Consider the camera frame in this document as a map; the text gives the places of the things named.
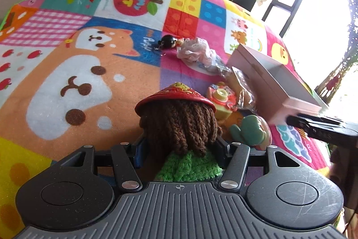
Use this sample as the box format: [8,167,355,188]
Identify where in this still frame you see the pink cardboard box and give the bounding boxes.
[226,44,329,125]

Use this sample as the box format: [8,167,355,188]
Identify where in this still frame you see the colourful printed blanket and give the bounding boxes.
[0,0,336,231]

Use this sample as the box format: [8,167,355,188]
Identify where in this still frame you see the black and red keychain toy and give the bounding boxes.
[157,34,191,51]

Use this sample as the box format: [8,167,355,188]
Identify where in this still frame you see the pink camera toy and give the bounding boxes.
[206,82,238,122]

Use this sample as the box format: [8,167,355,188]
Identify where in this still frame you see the tall green potted plant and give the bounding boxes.
[315,0,358,106]

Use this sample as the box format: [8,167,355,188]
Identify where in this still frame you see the black window frame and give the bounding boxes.
[262,0,314,38]

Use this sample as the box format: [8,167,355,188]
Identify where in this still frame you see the crochet doll with red hat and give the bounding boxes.
[135,82,226,182]

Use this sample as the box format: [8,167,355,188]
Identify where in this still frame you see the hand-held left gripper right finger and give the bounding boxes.
[215,140,304,191]

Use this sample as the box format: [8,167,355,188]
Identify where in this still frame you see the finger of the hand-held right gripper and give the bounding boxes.
[286,115,358,148]
[297,113,347,125]

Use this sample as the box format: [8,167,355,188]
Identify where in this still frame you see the pink fluffy toy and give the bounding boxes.
[177,37,224,72]

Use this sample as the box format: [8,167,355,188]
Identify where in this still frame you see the green cactus toy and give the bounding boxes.
[229,115,272,149]

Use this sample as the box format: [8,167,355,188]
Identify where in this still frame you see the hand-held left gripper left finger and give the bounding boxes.
[53,138,146,191]

